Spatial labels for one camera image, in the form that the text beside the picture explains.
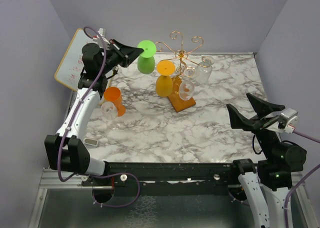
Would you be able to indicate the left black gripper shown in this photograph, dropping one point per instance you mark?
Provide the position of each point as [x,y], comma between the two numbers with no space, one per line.
[130,52]

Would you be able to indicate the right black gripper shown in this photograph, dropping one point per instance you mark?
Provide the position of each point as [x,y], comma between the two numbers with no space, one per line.
[238,120]

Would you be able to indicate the green plastic goblet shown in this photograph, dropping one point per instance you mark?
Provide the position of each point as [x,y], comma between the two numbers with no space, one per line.
[146,60]

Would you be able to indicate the orange plastic goblet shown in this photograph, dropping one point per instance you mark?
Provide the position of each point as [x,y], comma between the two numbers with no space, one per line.
[113,94]

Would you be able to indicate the yellow plastic goblet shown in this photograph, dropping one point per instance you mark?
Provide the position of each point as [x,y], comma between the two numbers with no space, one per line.
[164,83]

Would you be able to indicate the clear patterned stemmed glass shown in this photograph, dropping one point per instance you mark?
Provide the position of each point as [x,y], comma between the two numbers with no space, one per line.
[204,69]

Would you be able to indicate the clear round wine glass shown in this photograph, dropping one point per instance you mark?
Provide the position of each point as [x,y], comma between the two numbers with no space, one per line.
[187,86]

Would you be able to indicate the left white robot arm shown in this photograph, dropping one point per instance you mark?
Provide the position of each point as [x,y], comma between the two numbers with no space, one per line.
[65,150]

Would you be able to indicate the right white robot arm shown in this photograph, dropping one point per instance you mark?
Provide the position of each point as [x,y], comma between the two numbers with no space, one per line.
[268,185]

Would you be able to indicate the white framed whiteboard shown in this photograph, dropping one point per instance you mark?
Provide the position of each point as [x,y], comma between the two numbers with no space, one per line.
[69,70]

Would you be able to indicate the small grey eraser block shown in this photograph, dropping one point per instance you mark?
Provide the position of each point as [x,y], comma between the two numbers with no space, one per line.
[91,142]

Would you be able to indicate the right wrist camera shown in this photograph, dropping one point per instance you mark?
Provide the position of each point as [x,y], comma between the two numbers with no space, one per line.
[285,122]

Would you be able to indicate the gold wire wine glass rack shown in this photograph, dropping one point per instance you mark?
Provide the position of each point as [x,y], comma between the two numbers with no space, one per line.
[173,82]

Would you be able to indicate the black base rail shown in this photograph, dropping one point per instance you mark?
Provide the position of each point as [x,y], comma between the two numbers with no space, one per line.
[171,179]

